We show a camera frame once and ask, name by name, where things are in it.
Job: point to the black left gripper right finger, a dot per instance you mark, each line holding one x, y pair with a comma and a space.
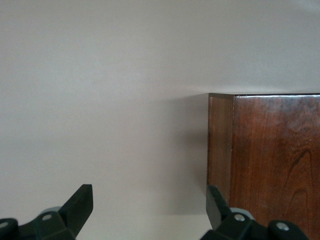
217, 212

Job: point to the dark red wooden cabinet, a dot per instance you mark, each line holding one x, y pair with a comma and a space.
275, 150

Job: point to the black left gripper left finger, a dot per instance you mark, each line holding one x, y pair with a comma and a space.
75, 210

